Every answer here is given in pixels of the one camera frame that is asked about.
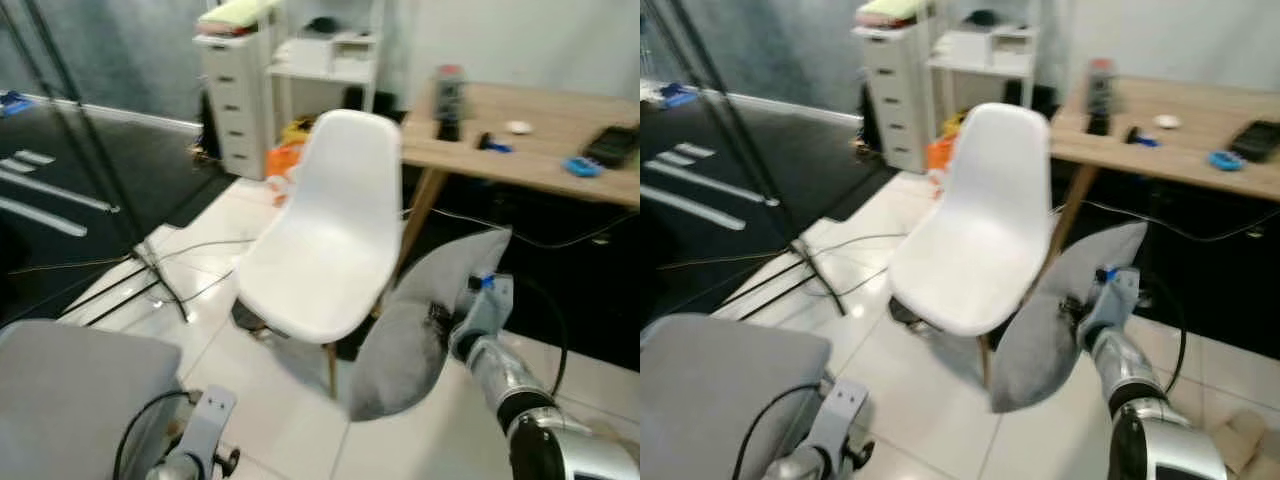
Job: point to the grey pillow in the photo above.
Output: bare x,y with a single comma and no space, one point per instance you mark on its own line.
410,330
1045,325

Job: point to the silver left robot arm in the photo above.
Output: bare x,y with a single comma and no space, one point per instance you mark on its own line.
795,465
175,470

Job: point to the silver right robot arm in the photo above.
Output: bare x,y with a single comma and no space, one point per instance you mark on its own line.
1140,400
530,410

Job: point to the white plastic shell chair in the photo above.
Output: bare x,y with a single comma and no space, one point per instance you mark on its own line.
975,235
325,240

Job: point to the small black blue tool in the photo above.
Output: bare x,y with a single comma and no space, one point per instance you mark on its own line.
492,144
1140,138

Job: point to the small white round object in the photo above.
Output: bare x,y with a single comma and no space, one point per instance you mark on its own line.
519,127
1166,121

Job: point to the orange bag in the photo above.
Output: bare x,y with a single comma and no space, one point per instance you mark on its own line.
283,160
940,153

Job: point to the brown cardboard box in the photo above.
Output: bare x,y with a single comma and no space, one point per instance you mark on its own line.
1250,445

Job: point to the wooden desk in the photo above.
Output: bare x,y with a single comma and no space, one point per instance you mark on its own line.
1200,105
540,115

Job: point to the black flat device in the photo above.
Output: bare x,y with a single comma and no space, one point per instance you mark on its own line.
1258,141
612,146

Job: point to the white shelf unit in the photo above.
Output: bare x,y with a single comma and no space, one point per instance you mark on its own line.
330,65
990,60

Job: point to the white drawer cabinet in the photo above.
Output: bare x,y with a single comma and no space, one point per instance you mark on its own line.
895,95
235,100

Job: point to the grey fabric cushion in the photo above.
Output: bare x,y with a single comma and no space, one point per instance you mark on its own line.
720,395
70,400

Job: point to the black object on shelf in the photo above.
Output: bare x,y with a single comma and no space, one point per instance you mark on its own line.
984,18
322,24

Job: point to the blue object on floor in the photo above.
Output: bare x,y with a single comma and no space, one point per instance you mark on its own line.
678,95
15,103

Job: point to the yellow green folded cloth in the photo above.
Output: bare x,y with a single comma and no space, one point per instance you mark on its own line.
895,10
240,14

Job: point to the black tripod stand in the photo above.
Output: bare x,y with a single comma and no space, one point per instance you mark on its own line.
755,150
105,175

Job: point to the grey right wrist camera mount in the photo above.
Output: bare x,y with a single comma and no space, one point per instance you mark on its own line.
488,305
1112,298

